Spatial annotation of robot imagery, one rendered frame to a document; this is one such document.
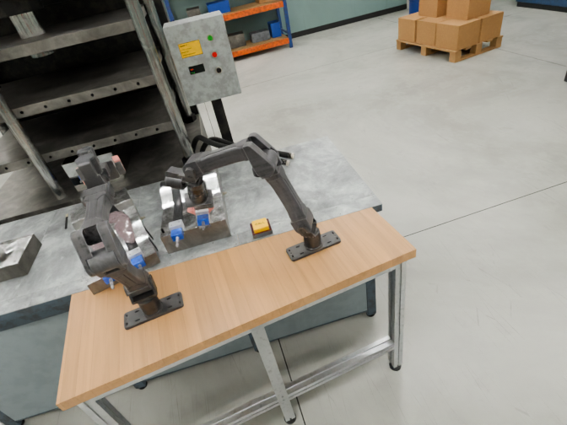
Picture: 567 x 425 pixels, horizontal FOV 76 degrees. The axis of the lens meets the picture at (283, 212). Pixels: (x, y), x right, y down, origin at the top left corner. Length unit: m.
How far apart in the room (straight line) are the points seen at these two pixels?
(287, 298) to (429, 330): 1.06
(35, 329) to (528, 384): 2.11
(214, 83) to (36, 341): 1.48
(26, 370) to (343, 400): 1.43
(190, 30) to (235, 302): 1.37
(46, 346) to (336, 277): 1.30
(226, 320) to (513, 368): 1.37
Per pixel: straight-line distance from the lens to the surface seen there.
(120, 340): 1.34
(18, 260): 1.84
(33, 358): 2.03
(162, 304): 1.34
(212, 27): 2.06
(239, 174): 1.88
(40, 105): 2.20
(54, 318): 1.81
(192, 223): 1.48
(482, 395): 1.97
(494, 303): 2.27
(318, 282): 1.23
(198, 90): 2.12
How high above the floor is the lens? 1.72
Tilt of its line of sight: 37 degrees down
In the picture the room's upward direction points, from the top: 13 degrees counter-clockwise
